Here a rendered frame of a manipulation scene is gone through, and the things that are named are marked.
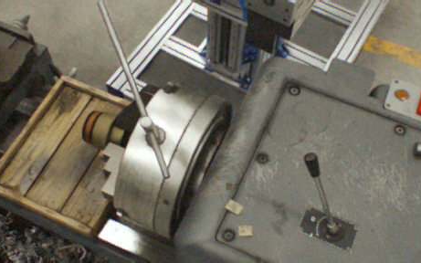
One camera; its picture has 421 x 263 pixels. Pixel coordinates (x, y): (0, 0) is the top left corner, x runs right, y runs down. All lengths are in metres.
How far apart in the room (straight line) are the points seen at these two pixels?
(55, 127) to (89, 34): 1.40
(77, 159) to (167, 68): 1.06
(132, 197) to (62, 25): 1.93
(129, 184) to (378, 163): 0.46
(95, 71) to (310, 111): 1.77
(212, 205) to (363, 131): 0.31
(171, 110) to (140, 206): 0.19
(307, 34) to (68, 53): 1.16
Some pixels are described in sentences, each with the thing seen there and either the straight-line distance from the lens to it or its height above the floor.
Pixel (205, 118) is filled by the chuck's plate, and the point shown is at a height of 1.23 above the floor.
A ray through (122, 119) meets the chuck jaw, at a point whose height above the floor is 1.14.
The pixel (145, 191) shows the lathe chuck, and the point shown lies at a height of 1.17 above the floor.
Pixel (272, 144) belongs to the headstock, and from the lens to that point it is 0.96.
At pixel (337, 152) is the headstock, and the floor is 1.25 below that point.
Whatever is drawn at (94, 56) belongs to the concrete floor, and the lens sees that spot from 2.71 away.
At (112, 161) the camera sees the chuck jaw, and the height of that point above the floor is 1.10.
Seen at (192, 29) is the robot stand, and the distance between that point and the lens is 2.50.
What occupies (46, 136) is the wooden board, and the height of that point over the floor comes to 0.89.
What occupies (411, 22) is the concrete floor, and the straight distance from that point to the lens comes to 3.02.
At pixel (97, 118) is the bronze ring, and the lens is 1.17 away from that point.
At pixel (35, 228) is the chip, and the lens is 1.68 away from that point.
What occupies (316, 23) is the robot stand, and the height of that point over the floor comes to 0.21.
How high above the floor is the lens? 2.09
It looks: 60 degrees down
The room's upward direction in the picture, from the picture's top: 2 degrees clockwise
